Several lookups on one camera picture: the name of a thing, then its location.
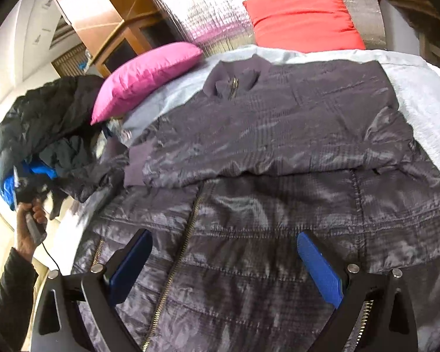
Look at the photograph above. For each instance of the black puffer jacket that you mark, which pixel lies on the black puffer jacket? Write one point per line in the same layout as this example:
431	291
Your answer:
40	117

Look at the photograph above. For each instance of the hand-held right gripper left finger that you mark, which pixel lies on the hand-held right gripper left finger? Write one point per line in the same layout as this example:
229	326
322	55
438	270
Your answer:
130	264

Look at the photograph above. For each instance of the dark grey quilted jacket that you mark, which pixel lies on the dark grey quilted jacket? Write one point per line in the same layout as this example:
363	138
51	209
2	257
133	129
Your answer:
278	135

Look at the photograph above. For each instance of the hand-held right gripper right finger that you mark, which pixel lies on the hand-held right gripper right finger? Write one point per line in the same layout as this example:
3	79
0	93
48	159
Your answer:
319	267

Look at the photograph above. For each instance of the crumpled black garment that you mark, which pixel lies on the crumpled black garment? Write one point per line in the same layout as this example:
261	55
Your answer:
69	154

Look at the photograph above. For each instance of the person's left forearm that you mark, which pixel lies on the person's left forearm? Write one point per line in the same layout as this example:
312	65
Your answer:
7	300

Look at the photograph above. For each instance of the red pillow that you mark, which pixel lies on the red pillow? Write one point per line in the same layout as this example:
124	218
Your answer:
304	18

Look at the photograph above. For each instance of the pink pillow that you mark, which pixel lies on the pink pillow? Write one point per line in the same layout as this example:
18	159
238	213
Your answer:
143	77

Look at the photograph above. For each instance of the silver foil insulation sheet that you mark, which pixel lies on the silver foil insulation sheet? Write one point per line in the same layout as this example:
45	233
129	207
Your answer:
212	3

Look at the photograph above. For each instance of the person's left hand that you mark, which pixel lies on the person's left hand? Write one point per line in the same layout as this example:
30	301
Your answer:
23	240

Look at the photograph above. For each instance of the wooden rack frame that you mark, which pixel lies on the wooden rack frame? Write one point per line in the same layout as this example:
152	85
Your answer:
438	55

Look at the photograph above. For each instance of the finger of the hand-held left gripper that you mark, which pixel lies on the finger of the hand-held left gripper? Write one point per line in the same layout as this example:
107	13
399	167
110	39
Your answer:
57	205

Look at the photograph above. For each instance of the blue cloth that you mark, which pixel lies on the blue cloth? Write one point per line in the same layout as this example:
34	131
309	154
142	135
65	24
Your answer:
7	187

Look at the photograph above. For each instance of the wooden cabinet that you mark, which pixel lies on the wooden cabinet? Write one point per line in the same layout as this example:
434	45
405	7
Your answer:
95	11

